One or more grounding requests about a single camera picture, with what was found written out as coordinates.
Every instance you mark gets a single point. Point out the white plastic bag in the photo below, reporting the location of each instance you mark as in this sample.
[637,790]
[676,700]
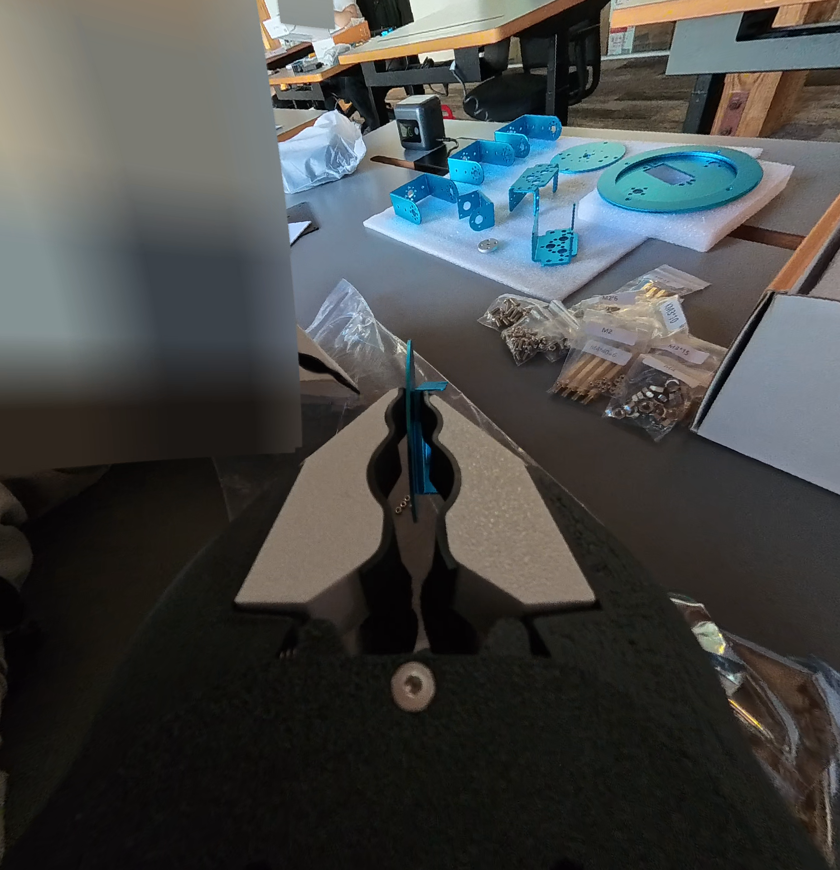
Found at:
[318,153]

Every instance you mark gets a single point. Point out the clear plastic bag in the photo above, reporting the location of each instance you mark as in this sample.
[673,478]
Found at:
[352,319]

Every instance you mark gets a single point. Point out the white foam block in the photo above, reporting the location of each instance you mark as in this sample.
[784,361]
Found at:
[698,224]

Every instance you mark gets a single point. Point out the wooden office table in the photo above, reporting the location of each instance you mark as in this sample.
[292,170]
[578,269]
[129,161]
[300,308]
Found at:
[304,68]
[461,27]
[732,37]

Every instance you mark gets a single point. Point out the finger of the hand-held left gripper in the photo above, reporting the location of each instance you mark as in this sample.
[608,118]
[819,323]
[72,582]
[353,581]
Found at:
[315,350]

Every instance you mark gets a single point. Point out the orange cardboard box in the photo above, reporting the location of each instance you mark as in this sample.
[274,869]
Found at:
[787,380]

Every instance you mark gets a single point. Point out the blue round-end metal bracket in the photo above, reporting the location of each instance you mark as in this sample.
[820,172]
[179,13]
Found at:
[420,197]
[478,160]
[529,132]

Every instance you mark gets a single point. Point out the white foam sheet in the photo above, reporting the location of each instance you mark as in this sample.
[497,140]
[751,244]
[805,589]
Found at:
[447,238]

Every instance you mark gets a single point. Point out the blue perforated mounting bracket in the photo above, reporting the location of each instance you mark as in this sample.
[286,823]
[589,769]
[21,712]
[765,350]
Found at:
[427,448]

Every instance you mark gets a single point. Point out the blue perforated round plate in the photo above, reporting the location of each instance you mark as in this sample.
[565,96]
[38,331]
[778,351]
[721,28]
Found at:
[586,158]

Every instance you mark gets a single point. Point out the pile of small hardware bags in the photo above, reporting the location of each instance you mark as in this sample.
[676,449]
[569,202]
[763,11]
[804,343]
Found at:
[597,353]

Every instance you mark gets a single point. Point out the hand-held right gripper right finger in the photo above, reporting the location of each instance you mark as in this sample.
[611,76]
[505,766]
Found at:
[515,544]

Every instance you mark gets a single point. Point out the grey device with display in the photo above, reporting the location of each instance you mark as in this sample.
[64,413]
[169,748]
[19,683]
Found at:
[420,119]

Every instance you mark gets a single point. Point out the blue long metal bracket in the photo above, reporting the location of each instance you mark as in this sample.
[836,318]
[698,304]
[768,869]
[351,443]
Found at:
[532,180]

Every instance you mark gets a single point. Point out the silver round flange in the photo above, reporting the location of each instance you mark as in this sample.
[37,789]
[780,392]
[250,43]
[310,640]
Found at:
[489,245]

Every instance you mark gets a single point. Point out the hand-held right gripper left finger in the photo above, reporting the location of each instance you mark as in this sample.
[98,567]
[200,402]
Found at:
[311,544]

